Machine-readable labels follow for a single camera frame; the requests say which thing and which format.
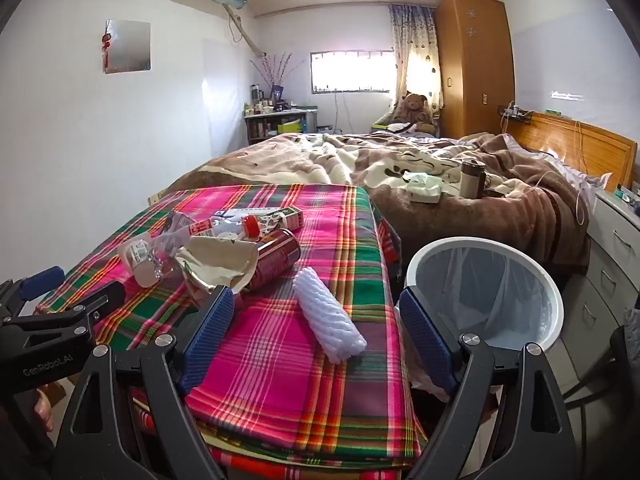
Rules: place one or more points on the clear plastic packet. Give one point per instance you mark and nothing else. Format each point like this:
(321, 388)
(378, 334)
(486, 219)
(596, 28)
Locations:
(140, 262)

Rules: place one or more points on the tissue pack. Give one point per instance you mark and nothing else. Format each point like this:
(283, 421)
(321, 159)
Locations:
(422, 187)

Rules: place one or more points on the cluttered shelf unit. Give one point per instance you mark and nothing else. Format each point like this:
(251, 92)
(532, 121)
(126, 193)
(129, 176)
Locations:
(280, 125)

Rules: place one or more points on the white foam net sleeve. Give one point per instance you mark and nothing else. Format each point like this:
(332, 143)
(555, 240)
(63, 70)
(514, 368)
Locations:
(327, 312)

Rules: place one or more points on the steel thermos cup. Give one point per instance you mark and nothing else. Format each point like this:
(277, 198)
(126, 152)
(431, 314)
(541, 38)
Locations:
(471, 180)

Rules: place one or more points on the clear plastic bottle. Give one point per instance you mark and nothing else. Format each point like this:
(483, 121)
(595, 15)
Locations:
(172, 235)

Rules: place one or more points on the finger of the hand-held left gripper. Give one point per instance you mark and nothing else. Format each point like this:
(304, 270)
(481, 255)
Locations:
(100, 297)
(42, 282)

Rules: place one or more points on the lilac bedsheet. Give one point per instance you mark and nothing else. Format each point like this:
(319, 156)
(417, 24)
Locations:
(580, 175)

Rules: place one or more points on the dried branches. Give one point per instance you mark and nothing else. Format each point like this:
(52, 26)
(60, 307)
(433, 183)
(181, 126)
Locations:
(275, 70)

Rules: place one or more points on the red hanging ornament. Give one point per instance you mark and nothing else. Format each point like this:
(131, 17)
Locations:
(105, 50)

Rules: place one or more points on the clutter of small boxes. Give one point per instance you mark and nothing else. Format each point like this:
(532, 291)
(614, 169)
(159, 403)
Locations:
(630, 194)

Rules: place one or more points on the wooden headboard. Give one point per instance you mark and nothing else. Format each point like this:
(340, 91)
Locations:
(575, 147)

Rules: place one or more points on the wooden wardrobe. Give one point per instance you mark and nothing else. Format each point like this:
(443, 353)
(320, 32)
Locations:
(475, 65)

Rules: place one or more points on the window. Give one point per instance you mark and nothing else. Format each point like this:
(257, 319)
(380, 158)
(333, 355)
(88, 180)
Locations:
(350, 72)

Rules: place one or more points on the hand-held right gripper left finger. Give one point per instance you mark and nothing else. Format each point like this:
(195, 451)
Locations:
(210, 340)

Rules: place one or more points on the silver wall sheet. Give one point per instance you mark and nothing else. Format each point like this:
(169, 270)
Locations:
(130, 47)

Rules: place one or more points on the pink plaid cloth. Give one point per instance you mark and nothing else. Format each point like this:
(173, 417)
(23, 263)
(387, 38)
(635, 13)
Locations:
(280, 375)

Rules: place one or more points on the green patterned box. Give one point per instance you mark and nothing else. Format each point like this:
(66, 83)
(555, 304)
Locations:
(285, 219)

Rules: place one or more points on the black chair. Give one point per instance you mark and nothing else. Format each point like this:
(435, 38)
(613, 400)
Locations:
(630, 355)

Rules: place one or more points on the power strip shelf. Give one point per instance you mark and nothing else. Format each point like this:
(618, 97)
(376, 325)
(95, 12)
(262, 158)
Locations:
(515, 114)

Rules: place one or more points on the white nightstand with drawers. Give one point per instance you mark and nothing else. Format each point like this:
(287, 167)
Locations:
(607, 250)

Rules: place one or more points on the red drink can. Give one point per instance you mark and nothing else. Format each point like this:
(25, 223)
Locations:
(275, 260)

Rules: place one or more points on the person's left hand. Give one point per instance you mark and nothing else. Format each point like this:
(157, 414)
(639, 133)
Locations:
(44, 412)

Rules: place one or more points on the foil snack bag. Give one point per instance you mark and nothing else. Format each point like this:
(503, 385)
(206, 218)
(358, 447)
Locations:
(220, 260)

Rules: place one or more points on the patterned curtain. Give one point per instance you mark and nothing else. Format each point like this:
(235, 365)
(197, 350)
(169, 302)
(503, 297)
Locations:
(415, 40)

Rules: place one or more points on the clear bottle with red cap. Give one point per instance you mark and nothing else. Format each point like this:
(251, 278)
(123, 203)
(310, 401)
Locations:
(235, 225)

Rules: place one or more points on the brown printed blanket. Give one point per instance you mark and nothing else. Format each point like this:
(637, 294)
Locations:
(500, 225)

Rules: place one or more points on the brown teddy bear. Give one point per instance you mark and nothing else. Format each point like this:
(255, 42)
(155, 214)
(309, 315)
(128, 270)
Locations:
(412, 110)

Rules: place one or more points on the dark phone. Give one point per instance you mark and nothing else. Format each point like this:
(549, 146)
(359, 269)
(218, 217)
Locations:
(495, 193)

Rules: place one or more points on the white round trash bin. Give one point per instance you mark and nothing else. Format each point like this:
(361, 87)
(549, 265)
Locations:
(500, 290)
(552, 310)

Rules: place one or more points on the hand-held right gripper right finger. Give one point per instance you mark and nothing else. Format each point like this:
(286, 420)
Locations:
(425, 340)

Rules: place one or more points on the wrapped air conditioner pipe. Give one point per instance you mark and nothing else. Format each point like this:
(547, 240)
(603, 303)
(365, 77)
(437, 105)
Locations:
(245, 35)

